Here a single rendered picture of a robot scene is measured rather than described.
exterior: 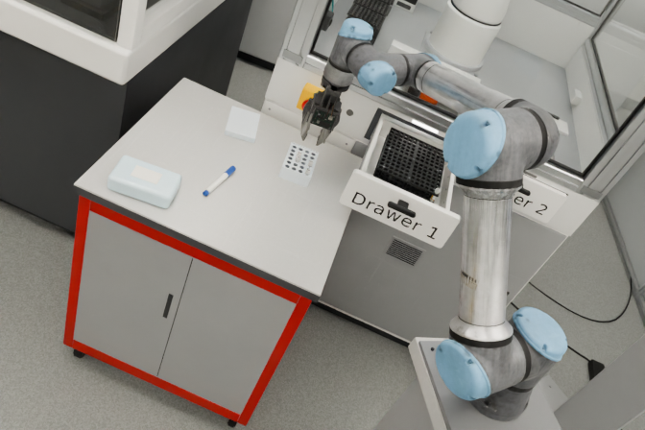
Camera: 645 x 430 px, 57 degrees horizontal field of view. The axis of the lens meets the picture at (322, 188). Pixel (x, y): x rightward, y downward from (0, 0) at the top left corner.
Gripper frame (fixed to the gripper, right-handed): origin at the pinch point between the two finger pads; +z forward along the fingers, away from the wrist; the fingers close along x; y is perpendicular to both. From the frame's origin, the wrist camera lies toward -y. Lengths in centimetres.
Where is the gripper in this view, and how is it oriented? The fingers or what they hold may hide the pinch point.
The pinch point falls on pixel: (312, 137)
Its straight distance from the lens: 161.3
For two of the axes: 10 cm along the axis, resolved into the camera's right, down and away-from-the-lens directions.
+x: 9.4, 3.2, 1.3
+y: -1.1, 6.2, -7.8
